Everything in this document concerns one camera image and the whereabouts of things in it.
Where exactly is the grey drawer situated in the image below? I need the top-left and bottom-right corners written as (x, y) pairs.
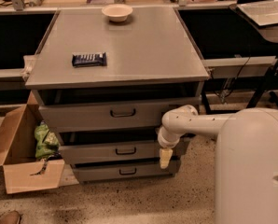
top-left (58, 136), bottom-right (191, 165)
top-left (37, 96), bottom-right (202, 133)
top-left (73, 159), bottom-right (181, 183)

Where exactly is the grey drawer cabinet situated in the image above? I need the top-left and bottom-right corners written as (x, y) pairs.
top-left (26, 7), bottom-right (208, 184)

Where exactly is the green chip bag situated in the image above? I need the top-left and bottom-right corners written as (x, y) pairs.
top-left (35, 121), bottom-right (60, 160)

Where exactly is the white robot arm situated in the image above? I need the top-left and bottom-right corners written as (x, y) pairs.
top-left (158, 105), bottom-right (278, 224)

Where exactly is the brown shoe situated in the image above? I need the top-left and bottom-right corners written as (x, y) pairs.
top-left (0, 211), bottom-right (21, 224)

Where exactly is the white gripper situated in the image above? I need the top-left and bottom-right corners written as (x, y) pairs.
top-left (158, 126), bottom-right (180, 169)

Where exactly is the white bowl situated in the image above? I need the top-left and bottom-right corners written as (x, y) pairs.
top-left (102, 4), bottom-right (132, 22)

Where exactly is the brown cardboard box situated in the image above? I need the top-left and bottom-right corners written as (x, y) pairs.
top-left (0, 94), bottom-right (64, 194)

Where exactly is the grey bottom drawer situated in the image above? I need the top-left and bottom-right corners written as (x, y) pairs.
top-left (73, 159), bottom-right (181, 183)

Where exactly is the grey top drawer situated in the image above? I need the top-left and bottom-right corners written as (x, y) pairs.
top-left (37, 96), bottom-right (202, 133)

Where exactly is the blue candy bar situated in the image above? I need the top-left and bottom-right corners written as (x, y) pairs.
top-left (72, 53), bottom-right (107, 67)

